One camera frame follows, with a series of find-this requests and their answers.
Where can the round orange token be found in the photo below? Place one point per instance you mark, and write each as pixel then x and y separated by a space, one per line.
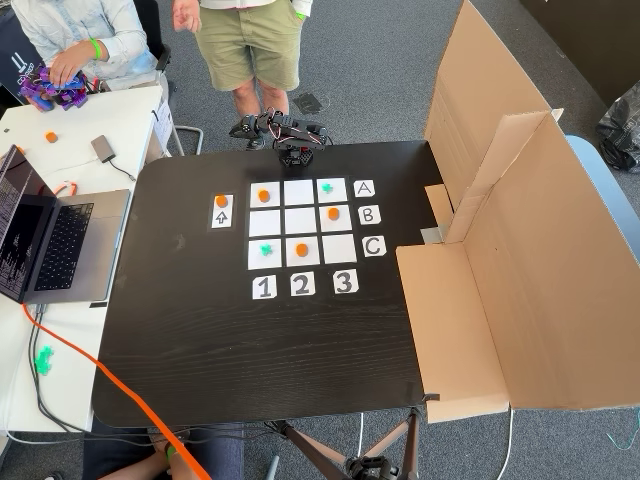
pixel 221 201
pixel 263 196
pixel 19 150
pixel 333 214
pixel 50 136
pixel 301 250

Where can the purple leader arm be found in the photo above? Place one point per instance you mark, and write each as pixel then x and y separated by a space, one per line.
pixel 45 92

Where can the white paper grid square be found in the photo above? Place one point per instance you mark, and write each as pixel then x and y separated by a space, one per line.
pixel 301 221
pixel 255 262
pixel 345 226
pixel 339 249
pixel 341 197
pixel 312 261
pixel 299 193
pixel 265 223
pixel 275 187

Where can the green cross token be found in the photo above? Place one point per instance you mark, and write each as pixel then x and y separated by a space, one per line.
pixel 327 188
pixel 44 360
pixel 266 249

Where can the person's right hand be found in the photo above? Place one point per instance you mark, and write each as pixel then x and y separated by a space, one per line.
pixel 186 15

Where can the person's left hand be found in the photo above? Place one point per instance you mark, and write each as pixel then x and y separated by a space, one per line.
pixel 67 67

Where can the dark floor socket cover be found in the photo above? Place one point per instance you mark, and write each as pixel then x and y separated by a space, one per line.
pixel 306 102

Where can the white paper sign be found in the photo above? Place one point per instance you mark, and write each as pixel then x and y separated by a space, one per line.
pixel 162 120

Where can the person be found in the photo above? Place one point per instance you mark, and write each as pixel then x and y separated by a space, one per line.
pixel 250 45
pixel 115 30
pixel 135 460

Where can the white arrow paper sheet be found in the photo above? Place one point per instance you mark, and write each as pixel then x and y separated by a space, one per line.
pixel 222 220

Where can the paper sheet letter A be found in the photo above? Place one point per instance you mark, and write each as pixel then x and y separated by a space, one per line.
pixel 364 188

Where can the paper sheet letter B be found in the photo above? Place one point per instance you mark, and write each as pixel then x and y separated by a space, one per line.
pixel 369 215

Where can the paper sheet number 1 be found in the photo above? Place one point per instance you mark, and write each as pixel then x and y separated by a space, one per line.
pixel 265 288

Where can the paper sheet number 2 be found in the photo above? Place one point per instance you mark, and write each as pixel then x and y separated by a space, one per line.
pixel 302 284

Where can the white table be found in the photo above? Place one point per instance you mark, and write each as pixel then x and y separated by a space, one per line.
pixel 75 160

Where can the paper sheet letter C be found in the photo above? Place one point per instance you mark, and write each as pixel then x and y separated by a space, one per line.
pixel 374 247

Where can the paper sheet number 3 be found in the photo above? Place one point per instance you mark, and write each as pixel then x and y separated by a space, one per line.
pixel 345 281

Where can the grey laptop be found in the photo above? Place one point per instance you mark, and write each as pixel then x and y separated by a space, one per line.
pixel 75 240

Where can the grey tape piece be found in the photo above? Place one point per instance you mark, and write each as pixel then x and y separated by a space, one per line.
pixel 434 234

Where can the black banner white print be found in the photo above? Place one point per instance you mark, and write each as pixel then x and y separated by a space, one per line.
pixel 12 55

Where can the brown cardboard screen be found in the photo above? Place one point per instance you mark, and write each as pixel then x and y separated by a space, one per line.
pixel 550 300

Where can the pale blue table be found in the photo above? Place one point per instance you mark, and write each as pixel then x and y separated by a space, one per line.
pixel 595 170

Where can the black plastic bag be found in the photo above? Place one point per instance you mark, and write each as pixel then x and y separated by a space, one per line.
pixel 622 135

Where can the chrome chair frame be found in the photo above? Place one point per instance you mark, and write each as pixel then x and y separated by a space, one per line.
pixel 200 140

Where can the black camera tripod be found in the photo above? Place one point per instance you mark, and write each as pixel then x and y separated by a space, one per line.
pixel 370 467

